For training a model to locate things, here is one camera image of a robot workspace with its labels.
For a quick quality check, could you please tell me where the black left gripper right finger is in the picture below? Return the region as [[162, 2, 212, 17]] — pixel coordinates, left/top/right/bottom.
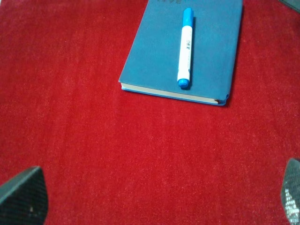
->
[[280, 158, 300, 225]]

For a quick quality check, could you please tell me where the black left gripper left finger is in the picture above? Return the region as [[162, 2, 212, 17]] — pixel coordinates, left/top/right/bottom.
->
[[0, 166, 48, 225]]

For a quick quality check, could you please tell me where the white blue marker pen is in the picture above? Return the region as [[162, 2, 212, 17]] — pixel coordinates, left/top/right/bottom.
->
[[177, 7, 194, 89]]

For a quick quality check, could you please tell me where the blue hardcover notebook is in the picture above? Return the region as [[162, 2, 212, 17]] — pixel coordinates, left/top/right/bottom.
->
[[119, 0, 243, 105]]

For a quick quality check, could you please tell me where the red velvet tablecloth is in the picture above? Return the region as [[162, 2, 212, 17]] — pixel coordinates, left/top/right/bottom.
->
[[0, 0, 300, 225]]

